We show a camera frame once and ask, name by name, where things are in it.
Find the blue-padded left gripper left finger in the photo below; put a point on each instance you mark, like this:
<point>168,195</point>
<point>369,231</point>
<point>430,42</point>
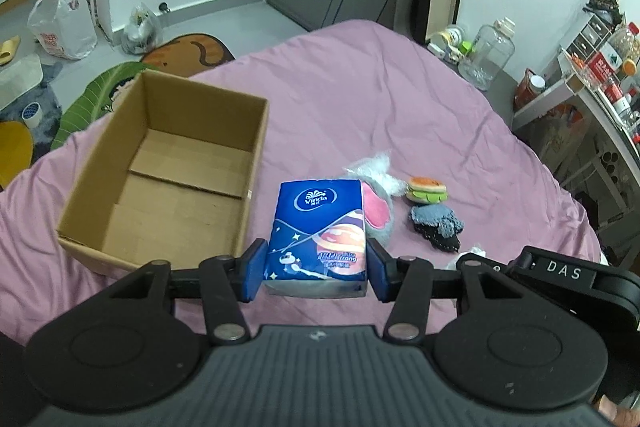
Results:
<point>225,283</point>

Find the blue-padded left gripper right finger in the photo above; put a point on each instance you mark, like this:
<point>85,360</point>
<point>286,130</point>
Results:
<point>407,284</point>

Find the grey knitted cloth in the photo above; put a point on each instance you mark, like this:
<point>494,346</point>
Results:
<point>438,224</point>

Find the plush hamburger toy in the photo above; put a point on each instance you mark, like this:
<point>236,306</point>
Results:
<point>426,191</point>

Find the grey pink plush toy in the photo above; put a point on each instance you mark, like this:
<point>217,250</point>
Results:
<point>378,211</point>

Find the blue tissue pack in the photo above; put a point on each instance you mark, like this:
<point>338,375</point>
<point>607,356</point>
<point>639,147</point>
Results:
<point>317,245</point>

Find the clear plastic bag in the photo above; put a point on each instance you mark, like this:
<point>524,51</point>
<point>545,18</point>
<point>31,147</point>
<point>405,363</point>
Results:
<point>376,170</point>

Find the brown cardboard box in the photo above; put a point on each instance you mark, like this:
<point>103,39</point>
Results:
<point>170,178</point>

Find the pink bed sheet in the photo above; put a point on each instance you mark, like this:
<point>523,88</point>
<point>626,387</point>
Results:
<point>335,96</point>

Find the white side shelf unit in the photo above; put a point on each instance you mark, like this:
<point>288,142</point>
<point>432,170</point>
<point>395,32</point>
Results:
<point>577,135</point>

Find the red snack bag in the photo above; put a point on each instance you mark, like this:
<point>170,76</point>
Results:
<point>528,89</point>

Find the green leaf cartoon mat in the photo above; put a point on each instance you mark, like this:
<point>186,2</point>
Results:
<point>97,100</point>

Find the orange cartoon floor mat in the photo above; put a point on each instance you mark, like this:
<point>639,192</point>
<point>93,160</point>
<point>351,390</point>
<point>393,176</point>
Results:
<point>188,55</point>

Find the clear large water jug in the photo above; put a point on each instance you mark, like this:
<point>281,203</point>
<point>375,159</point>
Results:
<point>490,50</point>

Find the tape roll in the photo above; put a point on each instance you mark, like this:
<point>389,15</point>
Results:
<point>32,115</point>

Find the grey plastic trash bag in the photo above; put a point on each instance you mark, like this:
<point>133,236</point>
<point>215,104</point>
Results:
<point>143,32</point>

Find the white plastic shopping bag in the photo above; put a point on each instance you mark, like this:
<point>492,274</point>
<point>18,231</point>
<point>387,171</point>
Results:
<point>64,28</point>

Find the yellow slipper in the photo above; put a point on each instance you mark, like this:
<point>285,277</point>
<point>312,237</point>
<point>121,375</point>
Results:
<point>8,50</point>

